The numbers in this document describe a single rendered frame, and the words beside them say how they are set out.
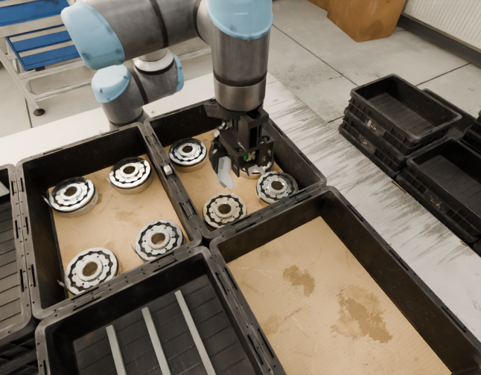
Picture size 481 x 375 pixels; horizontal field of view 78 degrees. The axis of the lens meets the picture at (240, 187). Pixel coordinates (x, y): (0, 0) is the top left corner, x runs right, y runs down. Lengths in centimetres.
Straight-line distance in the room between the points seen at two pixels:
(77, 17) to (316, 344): 62
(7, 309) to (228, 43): 65
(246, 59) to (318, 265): 45
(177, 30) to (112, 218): 48
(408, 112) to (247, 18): 144
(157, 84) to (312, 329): 77
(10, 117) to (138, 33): 246
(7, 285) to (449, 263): 104
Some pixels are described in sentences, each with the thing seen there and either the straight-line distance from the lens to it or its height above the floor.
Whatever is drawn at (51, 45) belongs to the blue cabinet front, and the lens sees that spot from 254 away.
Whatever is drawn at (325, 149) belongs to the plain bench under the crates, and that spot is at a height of 70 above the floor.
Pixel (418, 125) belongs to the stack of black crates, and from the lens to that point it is 169.
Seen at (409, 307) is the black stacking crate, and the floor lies 86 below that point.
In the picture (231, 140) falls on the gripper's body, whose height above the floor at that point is 110.
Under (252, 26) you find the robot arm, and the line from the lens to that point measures 38.
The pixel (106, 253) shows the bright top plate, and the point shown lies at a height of 86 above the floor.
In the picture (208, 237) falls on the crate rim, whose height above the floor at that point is 93.
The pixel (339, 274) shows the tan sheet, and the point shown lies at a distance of 68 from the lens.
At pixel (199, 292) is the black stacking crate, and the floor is 83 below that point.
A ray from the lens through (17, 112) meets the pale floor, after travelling 287.
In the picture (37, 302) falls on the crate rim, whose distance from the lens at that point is 63.
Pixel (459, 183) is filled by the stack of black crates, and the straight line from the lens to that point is 168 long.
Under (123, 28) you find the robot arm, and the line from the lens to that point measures 43.
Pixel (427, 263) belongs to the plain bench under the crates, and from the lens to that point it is 94.
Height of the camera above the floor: 144
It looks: 52 degrees down
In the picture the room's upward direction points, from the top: straight up
